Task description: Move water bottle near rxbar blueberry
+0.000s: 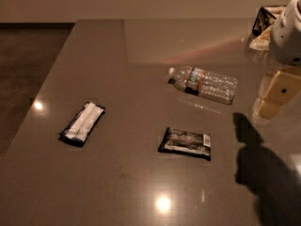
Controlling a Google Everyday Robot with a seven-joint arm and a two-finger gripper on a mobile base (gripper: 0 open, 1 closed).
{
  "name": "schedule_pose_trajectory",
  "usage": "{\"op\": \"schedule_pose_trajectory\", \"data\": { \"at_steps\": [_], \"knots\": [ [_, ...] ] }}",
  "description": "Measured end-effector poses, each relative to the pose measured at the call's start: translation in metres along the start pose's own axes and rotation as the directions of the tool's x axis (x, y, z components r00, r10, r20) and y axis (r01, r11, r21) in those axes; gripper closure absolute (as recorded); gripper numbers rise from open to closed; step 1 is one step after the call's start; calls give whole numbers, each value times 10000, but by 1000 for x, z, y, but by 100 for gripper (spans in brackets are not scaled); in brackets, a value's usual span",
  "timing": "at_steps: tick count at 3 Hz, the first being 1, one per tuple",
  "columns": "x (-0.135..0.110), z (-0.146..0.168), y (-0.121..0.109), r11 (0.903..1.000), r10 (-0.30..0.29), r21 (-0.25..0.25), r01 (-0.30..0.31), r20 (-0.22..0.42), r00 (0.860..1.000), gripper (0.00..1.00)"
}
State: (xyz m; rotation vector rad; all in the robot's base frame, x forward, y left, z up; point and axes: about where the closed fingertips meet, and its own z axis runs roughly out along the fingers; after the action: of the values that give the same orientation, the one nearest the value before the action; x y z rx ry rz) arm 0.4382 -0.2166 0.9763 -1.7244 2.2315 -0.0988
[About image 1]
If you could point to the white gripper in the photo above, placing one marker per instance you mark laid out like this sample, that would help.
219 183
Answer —
287 37

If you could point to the clear plastic water bottle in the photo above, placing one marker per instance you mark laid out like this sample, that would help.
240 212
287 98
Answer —
202 83

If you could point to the blue white rxbar wrapper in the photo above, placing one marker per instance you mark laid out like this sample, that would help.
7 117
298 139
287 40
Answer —
78 130

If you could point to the black snack bar wrapper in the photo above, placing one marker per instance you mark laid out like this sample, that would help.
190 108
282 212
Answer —
187 143

